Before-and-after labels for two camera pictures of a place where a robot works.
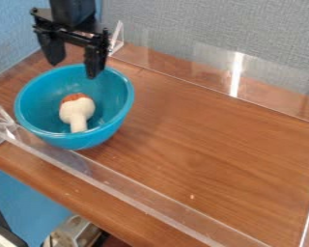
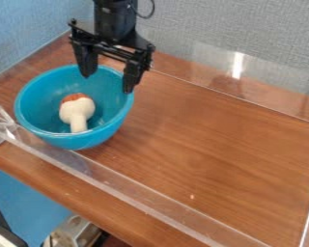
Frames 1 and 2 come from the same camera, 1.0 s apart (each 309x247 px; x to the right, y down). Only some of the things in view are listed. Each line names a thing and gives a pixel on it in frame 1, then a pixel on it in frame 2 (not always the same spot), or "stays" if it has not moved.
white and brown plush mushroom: (76, 110) stays
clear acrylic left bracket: (2, 125) stays
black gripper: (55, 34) to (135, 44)
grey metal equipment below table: (76, 233) stays
